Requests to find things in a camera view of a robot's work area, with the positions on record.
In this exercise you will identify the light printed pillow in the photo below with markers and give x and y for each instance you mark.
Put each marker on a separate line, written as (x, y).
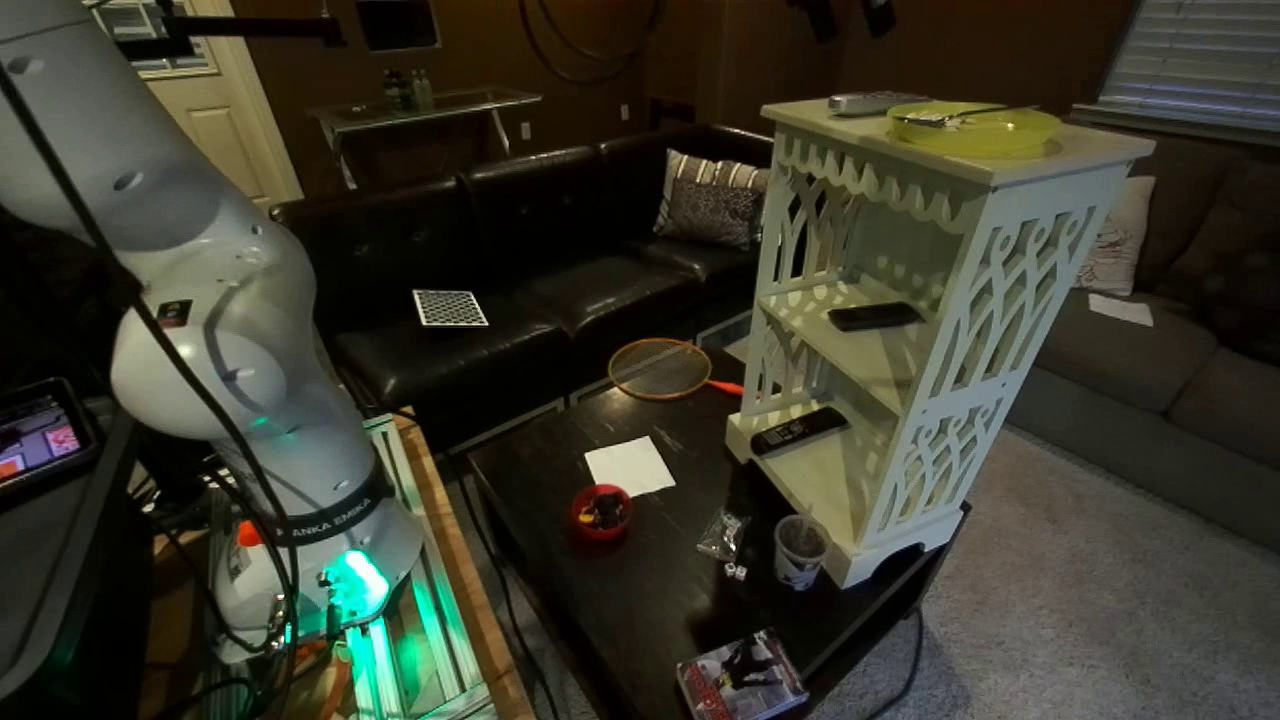
(1122, 242)

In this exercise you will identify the red round bowl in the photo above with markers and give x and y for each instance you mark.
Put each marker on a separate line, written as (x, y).
(601, 535)

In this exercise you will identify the red and white magazine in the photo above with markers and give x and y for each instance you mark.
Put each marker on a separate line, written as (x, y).
(743, 680)

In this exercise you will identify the white lattice shelf unit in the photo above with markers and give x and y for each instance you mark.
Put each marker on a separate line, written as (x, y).
(1013, 267)

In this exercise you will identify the window blinds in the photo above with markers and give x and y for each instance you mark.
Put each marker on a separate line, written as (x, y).
(1193, 60)

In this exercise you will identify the grey fabric sofa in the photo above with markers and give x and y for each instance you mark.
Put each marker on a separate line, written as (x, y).
(1135, 362)

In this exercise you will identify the white panel door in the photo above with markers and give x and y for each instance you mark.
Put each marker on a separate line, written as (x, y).
(243, 124)

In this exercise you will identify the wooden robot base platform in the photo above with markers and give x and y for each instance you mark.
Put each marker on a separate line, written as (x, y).
(447, 522)

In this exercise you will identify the black coffee table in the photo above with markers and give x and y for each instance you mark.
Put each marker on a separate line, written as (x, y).
(664, 600)

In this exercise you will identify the glass console table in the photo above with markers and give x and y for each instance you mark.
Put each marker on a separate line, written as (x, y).
(426, 108)

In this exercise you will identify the grey remote control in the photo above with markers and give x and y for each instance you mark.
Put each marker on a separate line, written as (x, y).
(867, 101)

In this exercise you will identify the patterned throw pillow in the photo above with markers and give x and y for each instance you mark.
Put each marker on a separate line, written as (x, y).
(715, 201)

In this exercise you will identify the tablet screen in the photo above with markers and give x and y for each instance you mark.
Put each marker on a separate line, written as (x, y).
(34, 441)

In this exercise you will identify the yellow-green plate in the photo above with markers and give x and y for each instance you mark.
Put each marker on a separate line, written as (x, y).
(993, 140)

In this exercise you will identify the white paper sheet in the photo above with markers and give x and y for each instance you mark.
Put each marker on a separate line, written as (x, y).
(1122, 310)

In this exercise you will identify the crumpled clear plastic wrapper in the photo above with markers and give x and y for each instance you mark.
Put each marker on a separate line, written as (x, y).
(727, 536)

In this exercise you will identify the short black remote control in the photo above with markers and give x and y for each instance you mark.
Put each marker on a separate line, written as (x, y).
(873, 317)

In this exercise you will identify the long black remote control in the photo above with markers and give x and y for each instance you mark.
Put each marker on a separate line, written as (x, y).
(800, 429)

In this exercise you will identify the white bottle orange cap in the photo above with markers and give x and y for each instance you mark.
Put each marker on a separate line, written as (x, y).
(250, 528)

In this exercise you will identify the black leather sofa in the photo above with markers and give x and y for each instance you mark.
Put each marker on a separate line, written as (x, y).
(443, 367)

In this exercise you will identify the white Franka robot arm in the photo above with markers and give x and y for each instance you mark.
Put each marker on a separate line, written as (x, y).
(224, 306)

